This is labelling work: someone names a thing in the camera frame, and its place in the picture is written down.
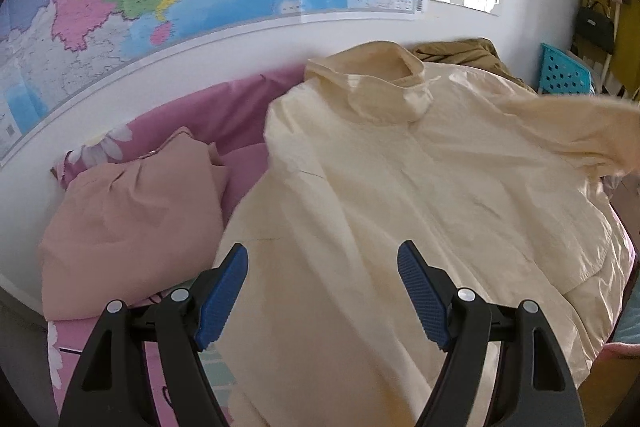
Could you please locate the black handbag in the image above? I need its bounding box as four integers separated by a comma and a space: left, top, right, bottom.
572, 2, 616, 56

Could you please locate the cream yellow jacket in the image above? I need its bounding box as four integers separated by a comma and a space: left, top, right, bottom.
212, 39, 640, 427

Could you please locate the turquoise plastic basket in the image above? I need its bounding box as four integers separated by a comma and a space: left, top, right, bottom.
537, 43, 594, 96

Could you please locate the peach pink garment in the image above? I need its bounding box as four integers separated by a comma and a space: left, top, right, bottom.
37, 126, 271, 323

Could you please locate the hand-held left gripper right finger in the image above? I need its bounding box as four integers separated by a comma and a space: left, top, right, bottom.
396, 241, 587, 427

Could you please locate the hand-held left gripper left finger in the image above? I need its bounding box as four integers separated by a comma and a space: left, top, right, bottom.
58, 243, 249, 427

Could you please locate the olive brown garment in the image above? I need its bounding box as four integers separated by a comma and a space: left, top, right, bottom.
411, 38, 531, 90

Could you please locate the mustard yellow hanging garment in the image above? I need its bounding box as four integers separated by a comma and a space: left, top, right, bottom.
582, 0, 640, 104

